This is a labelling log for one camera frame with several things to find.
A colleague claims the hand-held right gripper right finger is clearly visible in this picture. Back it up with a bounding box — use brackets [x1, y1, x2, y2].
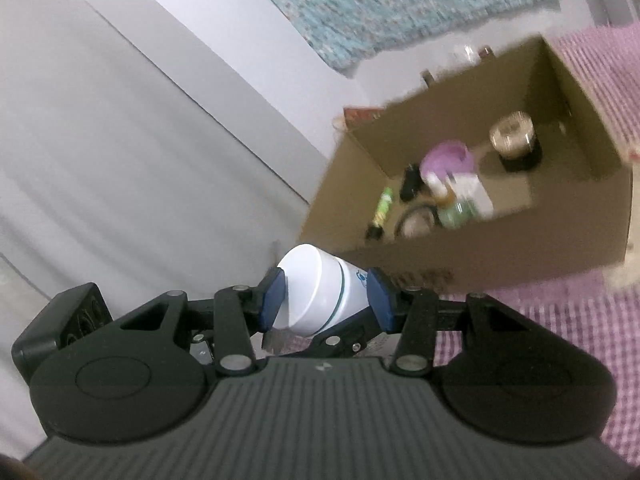
[366, 266, 556, 377]

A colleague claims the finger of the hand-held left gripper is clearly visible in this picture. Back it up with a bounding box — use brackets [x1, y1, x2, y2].
[300, 307, 378, 358]

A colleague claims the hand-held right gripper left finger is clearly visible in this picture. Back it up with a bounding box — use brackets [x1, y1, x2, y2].
[107, 266, 289, 377]

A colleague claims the white plastic bottle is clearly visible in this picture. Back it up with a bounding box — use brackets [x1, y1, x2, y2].
[275, 243, 373, 338]

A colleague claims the black tape roll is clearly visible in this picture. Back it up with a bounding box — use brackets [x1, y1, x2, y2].
[395, 201, 441, 240]

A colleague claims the green lip balm tube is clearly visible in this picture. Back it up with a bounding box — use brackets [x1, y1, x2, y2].
[374, 186, 396, 227]

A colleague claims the green dropper bottle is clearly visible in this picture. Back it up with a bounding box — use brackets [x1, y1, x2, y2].
[425, 172, 481, 231]

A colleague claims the black cylinder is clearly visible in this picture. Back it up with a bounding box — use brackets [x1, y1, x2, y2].
[400, 162, 421, 201]

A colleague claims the large cardboard box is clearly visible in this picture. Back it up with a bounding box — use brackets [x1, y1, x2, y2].
[298, 34, 633, 296]

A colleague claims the purple plastic lid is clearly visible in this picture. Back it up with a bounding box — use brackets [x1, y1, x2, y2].
[420, 141, 475, 186]

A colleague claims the dark jar with gold lid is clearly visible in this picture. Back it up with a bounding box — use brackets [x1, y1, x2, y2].
[489, 111, 543, 172]

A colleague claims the purple checked tablecloth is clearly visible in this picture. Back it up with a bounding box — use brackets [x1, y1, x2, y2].
[432, 25, 640, 466]

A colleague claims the clear plastic container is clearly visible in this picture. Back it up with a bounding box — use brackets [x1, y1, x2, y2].
[452, 42, 481, 66]

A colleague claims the blue patterned wall cloth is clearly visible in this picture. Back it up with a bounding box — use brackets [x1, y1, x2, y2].
[242, 0, 568, 78]

